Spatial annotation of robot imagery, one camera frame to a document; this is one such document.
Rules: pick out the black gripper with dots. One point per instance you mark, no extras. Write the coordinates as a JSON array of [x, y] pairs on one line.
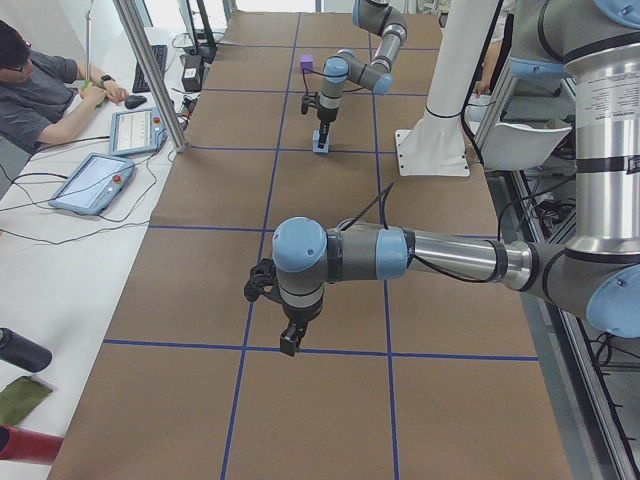
[[300, 316], [327, 114]]

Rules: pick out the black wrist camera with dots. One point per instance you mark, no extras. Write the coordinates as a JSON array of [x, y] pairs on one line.
[[309, 101], [263, 282]]

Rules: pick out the teach pendant far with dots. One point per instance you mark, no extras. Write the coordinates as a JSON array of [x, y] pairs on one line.
[[135, 132]]

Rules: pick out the black water bottle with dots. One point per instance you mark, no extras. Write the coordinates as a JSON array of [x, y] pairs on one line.
[[23, 353]]

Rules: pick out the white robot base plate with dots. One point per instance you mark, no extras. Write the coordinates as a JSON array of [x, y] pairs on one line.
[[430, 155]]

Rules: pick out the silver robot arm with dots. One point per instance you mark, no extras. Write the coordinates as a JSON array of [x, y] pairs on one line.
[[378, 18], [595, 275]]

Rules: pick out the black power adapter box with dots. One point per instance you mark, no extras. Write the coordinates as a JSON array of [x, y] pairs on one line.
[[192, 75]]

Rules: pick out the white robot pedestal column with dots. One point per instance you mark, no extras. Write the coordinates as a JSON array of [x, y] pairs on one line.
[[465, 37]]

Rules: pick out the aluminium frame post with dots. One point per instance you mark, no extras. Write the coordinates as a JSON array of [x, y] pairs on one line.
[[133, 27]]

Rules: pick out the red bottle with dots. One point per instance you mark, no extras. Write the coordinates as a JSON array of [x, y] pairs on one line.
[[29, 446]]

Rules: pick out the black computer mouse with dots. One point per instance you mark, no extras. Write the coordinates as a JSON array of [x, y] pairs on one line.
[[134, 101]]

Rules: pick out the green cloth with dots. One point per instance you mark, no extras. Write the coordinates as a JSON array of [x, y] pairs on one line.
[[20, 398]]

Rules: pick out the teach pendant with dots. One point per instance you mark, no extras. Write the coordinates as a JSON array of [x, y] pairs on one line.
[[93, 185], [135, 132]]

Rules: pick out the light blue foam block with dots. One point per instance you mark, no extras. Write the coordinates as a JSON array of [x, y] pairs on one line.
[[316, 146]]

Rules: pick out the seated person grey shirt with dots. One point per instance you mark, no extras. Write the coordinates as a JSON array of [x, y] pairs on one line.
[[48, 100]]

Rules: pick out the purple foam block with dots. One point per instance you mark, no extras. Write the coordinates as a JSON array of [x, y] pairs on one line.
[[306, 63]]

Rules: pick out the teach pendant near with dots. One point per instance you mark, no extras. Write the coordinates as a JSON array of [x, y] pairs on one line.
[[93, 185]]

